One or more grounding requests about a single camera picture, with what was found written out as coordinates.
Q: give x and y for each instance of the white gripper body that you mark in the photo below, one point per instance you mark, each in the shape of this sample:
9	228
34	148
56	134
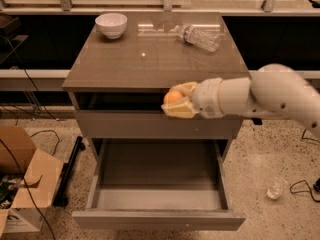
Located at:
207	97

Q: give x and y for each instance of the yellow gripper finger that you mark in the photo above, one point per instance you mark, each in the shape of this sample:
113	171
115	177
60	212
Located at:
182	108
186	89

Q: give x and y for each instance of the orange fruit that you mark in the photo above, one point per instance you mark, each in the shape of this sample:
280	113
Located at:
172	96

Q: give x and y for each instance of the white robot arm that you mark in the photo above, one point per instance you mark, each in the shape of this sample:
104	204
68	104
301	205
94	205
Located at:
274	91

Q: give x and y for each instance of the grey drawer cabinet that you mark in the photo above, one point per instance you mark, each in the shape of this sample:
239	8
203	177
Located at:
132	73

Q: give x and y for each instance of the open grey middle drawer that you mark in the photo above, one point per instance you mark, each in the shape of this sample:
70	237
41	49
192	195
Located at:
159	185

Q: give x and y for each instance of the clear plastic water bottle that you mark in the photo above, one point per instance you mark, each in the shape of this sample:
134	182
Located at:
195	36

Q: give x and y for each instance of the white ceramic bowl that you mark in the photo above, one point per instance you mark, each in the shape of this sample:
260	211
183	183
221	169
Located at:
111	25

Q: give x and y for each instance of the crumpled clear plastic cup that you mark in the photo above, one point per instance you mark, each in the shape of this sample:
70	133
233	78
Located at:
277	188

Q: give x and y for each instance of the black bar on floor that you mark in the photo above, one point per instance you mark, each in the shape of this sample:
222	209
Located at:
61	199

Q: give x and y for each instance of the brown cardboard box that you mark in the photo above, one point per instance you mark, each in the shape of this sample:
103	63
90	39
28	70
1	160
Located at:
20	156

